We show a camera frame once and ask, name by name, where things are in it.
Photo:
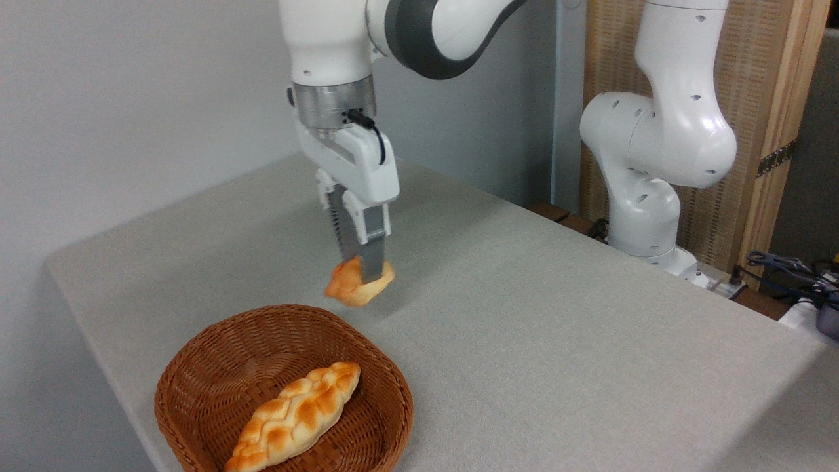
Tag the long braided bread loaf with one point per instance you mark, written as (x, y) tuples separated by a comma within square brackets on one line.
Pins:
[(295, 416)]

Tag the brown wicker basket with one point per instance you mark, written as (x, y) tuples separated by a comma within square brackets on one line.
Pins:
[(216, 380)]

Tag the dark grey partition panel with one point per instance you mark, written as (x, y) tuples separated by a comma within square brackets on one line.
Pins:
[(809, 164)]

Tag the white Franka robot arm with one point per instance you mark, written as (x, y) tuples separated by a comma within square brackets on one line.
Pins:
[(662, 137)]

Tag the grey plastic device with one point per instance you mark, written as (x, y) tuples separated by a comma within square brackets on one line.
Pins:
[(829, 320)]

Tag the round knotted bread bun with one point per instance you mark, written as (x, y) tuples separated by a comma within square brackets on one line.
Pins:
[(351, 288)]

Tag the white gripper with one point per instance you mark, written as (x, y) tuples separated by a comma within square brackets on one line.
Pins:
[(364, 170)]

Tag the white cloth-covered box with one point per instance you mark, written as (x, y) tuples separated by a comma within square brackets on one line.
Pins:
[(796, 318)]

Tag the black metal screen hinge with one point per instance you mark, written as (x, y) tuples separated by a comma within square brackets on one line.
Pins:
[(777, 158)]

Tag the woven screen with wooden frame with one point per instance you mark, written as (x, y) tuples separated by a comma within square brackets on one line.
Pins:
[(754, 72)]

